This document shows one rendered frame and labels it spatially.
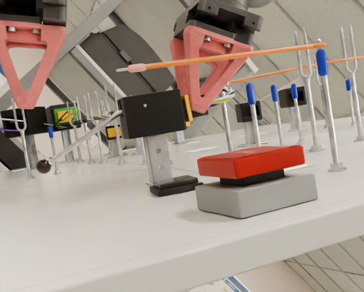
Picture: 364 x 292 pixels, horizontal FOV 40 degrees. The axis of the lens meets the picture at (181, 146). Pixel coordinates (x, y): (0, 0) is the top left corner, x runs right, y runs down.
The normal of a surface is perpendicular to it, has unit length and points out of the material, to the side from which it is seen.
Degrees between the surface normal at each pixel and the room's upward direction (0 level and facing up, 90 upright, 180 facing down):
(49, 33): 112
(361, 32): 179
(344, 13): 179
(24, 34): 97
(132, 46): 90
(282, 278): 90
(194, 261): 90
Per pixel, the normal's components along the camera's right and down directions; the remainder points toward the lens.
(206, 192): -0.90, 0.16
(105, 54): 0.43, 0.00
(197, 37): 0.15, 0.36
